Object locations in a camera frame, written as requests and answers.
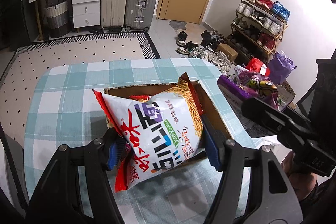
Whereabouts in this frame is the brown cardboard box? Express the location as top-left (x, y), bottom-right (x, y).
top-left (103, 79), bottom-right (234, 169)

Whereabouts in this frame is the white plastic bag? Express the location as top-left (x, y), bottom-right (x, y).
top-left (259, 135), bottom-right (280, 148)

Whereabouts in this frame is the red snack bag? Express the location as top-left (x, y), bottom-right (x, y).
top-left (129, 94), bottom-right (151, 103)

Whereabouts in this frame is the checkered teal tablecloth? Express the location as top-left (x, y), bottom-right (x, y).
top-left (24, 57), bottom-right (260, 224)

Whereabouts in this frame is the shoe rack with shoes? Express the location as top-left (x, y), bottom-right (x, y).
top-left (232, 0), bottom-right (290, 51)

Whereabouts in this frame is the white noodle snack bag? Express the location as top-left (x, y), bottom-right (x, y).
top-left (92, 72), bottom-right (205, 192)

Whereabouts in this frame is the beige suitcase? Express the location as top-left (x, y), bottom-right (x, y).
top-left (100, 0), bottom-right (130, 31)

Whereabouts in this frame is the spotted beige rug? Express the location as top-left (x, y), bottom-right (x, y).
top-left (0, 32), bottom-right (161, 109)

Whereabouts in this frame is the dark refrigerator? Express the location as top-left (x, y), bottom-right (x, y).
top-left (0, 0), bottom-right (40, 50)

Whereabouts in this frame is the silver suitcase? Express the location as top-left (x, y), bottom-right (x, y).
top-left (124, 0), bottom-right (161, 31)

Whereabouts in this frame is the pile of shoes on floor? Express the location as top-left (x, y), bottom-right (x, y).
top-left (176, 30), bottom-right (234, 75)

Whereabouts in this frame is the open cardboard box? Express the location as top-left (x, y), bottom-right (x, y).
top-left (277, 81), bottom-right (296, 104)

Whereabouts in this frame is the red gift bag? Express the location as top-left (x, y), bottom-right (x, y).
top-left (245, 57), bottom-right (271, 76)

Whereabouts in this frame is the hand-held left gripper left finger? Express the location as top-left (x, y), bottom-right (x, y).
top-left (25, 128), bottom-right (127, 224)

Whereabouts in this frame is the purple gift bag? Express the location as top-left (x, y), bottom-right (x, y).
top-left (268, 51), bottom-right (297, 85)

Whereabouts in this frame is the person's right hand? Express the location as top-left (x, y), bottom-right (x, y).
top-left (280, 152), bottom-right (319, 201)

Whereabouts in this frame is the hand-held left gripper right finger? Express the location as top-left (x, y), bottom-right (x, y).
top-left (200, 115), bottom-right (304, 224)

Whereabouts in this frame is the woven laundry basket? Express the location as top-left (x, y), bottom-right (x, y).
top-left (43, 0), bottom-right (71, 39)

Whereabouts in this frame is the purple snack bag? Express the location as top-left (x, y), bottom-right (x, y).
top-left (217, 67), bottom-right (285, 111)

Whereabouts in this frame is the small closed cardboard box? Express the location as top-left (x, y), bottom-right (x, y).
top-left (216, 43), bottom-right (239, 60)

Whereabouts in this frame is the white and grey cabinet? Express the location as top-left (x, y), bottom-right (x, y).
top-left (0, 122), bottom-right (29, 210)

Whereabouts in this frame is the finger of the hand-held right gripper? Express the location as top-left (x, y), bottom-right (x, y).
top-left (241, 97), bottom-right (319, 153)
top-left (283, 106), bottom-right (312, 128)

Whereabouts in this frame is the grey door mat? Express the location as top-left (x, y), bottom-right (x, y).
top-left (168, 20), bottom-right (188, 31)

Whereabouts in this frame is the white desk with drawers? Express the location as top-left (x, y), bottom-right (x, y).
top-left (28, 0), bottom-right (102, 29)

